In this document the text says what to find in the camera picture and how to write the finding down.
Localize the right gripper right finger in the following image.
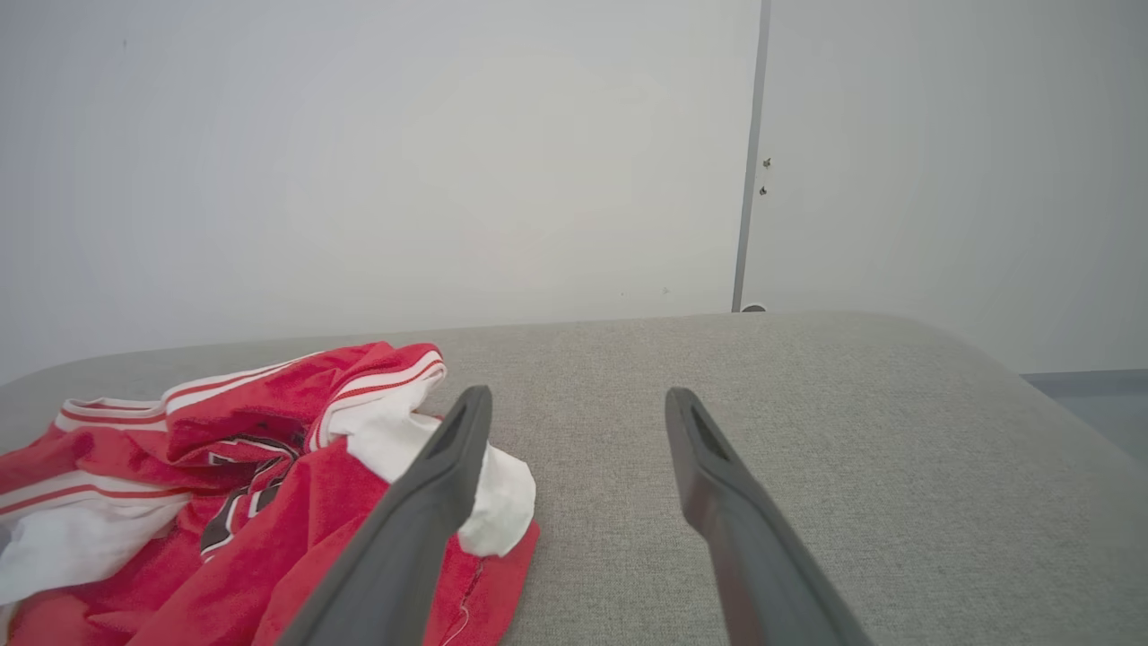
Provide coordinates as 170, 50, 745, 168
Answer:
665, 387, 873, 646

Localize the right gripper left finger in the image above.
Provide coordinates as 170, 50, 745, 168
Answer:
276, 386, 493, 646

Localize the red and white jersey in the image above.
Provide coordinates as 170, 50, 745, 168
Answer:
0, 341, 541, 646

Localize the grey vertical wall strip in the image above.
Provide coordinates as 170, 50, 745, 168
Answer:
731, 0, 772, 313

